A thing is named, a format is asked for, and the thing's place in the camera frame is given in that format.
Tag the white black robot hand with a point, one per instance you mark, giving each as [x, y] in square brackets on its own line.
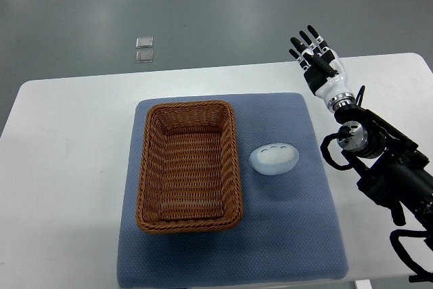
[324, 72]

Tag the brown wicker basket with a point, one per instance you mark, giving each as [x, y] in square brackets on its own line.
[189, 178]

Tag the silver floor plate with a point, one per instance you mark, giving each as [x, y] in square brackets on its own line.
[144, 56]
[144, 42]

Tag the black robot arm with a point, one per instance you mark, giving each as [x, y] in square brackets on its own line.
[390, 166]

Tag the upper silver floor plate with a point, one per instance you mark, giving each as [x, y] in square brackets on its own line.
[144, 42]

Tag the lower silver floor plate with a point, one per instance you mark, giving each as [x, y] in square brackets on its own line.
[144, 56]

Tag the blue quilted mat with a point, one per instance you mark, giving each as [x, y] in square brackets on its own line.
[289, 231]

